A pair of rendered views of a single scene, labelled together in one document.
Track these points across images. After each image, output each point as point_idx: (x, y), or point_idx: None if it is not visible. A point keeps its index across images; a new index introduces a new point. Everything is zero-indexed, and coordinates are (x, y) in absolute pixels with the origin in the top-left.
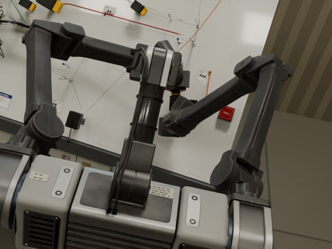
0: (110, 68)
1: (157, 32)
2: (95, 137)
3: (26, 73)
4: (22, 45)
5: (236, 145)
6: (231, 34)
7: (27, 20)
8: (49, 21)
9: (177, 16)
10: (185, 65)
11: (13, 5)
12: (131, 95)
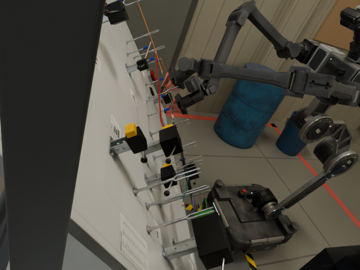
0: (154, 129)
1: (134, 73)
2: (175, 169)
3: (342, 94)
4: (167, 211)
5: (279, 42)
6: (125, 30)
7: (155, 194)
8: (317, 73)
9: (125, 47)
10: (141, 76)
11: (152, 211)
12: (158, 126)
